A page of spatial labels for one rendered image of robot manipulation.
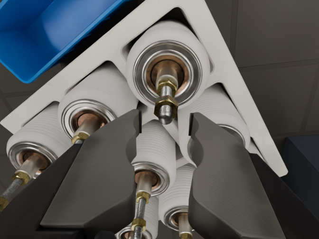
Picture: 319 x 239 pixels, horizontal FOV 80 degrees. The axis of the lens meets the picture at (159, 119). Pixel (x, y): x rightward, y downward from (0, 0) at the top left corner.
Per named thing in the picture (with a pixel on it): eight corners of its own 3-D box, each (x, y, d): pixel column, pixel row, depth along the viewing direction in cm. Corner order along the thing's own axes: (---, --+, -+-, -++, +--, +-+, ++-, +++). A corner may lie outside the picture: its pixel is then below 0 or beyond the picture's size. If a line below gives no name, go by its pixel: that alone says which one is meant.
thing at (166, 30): (197, 19, 34) (219, 30, 19) (191, 72, 39) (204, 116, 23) (143, 17, 34) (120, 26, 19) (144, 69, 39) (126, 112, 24)
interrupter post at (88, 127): (103, 120, 25) (95, 135, 22) (98, 133, 26) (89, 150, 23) (85, 113, 24) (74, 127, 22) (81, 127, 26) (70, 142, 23)
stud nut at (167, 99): (157, 117, 16) (157, 123, 15) (150, 99, 15) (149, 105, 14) (181, 111, 15) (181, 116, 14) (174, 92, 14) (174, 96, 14)
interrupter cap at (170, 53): (206, 40, 19) (207, 41, 19) (196, 107, 23) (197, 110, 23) (132, 37, 20) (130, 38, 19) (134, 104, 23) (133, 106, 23)
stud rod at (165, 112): (164, 87, 20) (161, 127, 13) (160, 78, 19) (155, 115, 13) (173, 84, 20) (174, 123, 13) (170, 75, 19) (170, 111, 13)
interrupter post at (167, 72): (178, 65, 21) (180, 74, 18) (177, 86, 22) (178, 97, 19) (156, 64, 21) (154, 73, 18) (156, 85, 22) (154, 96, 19)
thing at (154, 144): (145, 141, 49) (134, 205, 33) (126, 111, 44) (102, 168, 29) (181, 127, 46) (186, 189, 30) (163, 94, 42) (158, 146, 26)
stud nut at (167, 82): (160, 98, 19) (159, 102, 18) (154, 82, 18) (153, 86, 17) (179, 92, 18) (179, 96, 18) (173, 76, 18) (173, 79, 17)
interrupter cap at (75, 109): (129, 113, 24) (128, 115, 24) (110, 153, 28) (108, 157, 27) (70, 87, 23) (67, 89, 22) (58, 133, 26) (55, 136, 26)
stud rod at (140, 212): (143, 189, 29) (135, 243, 22) (139, 185, 28) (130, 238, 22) (148, 188, 29) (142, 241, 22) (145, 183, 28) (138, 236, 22)
